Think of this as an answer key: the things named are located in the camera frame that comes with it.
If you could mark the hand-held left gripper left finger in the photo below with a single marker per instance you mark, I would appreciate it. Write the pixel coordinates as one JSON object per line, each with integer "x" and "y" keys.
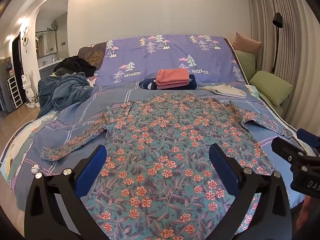
{"x": 90, "y": 171}

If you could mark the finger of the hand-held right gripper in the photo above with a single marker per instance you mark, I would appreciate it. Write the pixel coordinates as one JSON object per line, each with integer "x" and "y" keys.
{"x": 309, "y": 136}
{"x": 285, "y": 148}

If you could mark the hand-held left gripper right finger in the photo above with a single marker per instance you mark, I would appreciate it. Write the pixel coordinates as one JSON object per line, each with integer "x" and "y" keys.
{"x": 223, "y": 171}

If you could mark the floral long-sleeved shirt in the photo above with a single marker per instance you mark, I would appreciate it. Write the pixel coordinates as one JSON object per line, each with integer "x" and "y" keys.
{"x": 165, "y": 140}

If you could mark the folded pink clothes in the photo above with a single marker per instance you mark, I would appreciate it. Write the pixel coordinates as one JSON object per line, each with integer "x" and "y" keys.
{"x": 172, "y": 77}

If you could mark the pile of black clothes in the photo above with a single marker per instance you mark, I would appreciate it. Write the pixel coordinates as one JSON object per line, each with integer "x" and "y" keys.
{"x": 75, "y": 63}

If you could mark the person's right hand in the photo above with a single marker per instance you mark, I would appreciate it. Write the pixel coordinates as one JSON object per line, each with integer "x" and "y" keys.
{"x": 306, "y": 211}

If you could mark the small white ball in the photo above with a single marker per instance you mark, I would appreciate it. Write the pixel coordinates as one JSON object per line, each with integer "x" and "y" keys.
{"x": 35, "y": 169}

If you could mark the blue-grey printed bed sheet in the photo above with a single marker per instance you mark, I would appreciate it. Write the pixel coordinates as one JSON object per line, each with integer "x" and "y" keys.
{"x": 75, "y": 116}

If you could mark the green pillow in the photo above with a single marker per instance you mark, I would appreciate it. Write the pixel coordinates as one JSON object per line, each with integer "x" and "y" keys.
{"x": 271, "y": 86}
{"x": 245, "y": 62}

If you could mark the cream garment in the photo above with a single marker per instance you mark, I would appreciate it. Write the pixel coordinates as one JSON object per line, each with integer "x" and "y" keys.
{"x": 226, "y": 90}

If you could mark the beige pleated curtain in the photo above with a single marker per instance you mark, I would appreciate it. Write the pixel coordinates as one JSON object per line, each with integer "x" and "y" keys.
{"x": 295, "y": 55}

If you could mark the crumpled blue blanket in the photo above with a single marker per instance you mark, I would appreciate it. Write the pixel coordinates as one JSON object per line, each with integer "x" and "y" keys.
{"x": 65, "y": 90}

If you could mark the white bear figurine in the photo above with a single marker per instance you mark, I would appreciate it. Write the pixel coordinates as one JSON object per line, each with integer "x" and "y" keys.
{"x": 28, "y": 87}

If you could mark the navy star-print garment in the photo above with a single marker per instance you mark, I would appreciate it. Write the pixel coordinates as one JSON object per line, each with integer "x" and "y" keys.
{"x": 148, "y": 83}

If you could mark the white drawer rack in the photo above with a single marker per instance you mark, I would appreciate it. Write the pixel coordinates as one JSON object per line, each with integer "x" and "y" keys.
{"x": 14, "y": 92}

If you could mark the pink pillow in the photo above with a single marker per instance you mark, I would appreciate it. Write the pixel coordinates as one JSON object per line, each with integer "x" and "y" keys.
{"x": 246, "y": 42}

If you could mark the brown patterned pillow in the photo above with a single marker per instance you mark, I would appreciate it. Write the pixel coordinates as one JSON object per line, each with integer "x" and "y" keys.
{"x": 91, "y": 52}

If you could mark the black floor lamp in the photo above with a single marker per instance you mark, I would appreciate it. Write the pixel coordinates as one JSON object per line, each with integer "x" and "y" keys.
{"x": 278, "y": 21}

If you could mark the purple tree-print blanket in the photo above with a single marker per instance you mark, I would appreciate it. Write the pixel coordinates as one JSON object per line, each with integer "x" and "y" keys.
{"x": 162, "y": 55}

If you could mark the green hanging plant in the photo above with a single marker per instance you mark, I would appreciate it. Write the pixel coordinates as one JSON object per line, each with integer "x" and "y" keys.
{"x": 54, "y": 25}

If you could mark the wall mirror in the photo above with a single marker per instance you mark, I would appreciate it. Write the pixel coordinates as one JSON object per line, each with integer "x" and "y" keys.
{"x": 46, "y": 43}

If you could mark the white wall ornament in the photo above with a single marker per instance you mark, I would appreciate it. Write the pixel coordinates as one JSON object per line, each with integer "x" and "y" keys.
{"x": 25, "y": 38}

